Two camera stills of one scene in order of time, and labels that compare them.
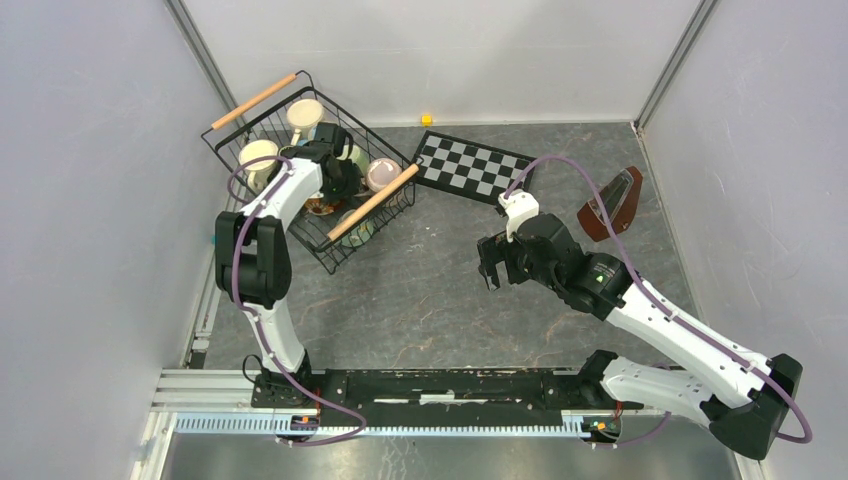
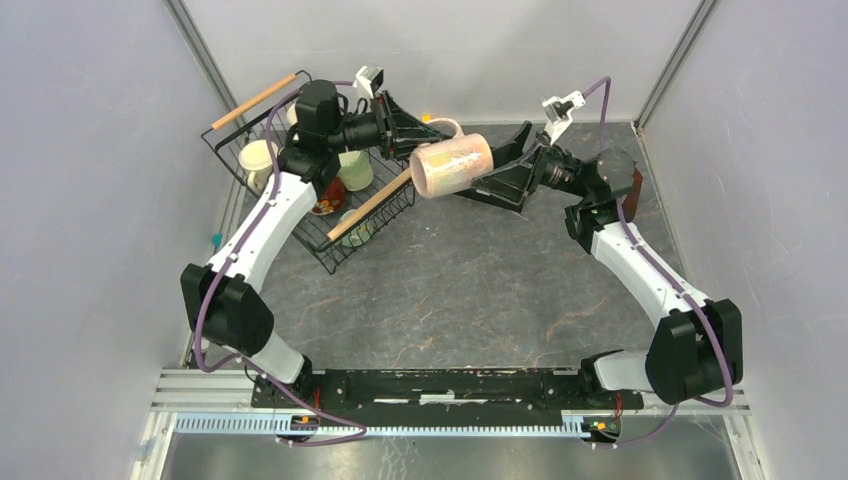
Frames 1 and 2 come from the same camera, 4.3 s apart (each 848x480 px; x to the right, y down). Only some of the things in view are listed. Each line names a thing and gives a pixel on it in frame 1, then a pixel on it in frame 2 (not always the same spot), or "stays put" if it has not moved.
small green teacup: x=360 y=233 stays put
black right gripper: x=494 y=249 → x=532 y=166
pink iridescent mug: x=380 y=171 → x=445 y=165
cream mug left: x=258 y=172 stays put
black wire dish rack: x=285 y=119 stays put
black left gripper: x=355 y=185 → x=400 y=136
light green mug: x=360 y=160 stays put
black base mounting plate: x=391 y=398 stays put
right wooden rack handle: x=362 y=211 stays put
